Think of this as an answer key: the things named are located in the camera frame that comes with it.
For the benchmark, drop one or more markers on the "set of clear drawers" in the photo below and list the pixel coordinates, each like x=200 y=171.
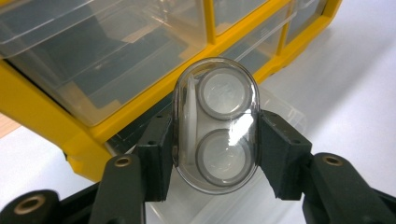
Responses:
x=93 y=62

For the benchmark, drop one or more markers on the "clear oval lens case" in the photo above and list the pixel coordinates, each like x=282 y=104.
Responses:
x=224 y=93

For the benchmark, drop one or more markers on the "yellow black organizer cabinet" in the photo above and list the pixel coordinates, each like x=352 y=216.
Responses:
x=37 y=102

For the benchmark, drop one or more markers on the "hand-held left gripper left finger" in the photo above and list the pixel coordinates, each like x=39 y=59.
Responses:
x=155 y=161

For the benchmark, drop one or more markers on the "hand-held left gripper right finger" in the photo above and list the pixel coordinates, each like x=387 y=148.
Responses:
x=283 y=155

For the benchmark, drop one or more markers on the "clear plastic drawer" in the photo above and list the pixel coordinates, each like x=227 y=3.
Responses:
x=236 y=208

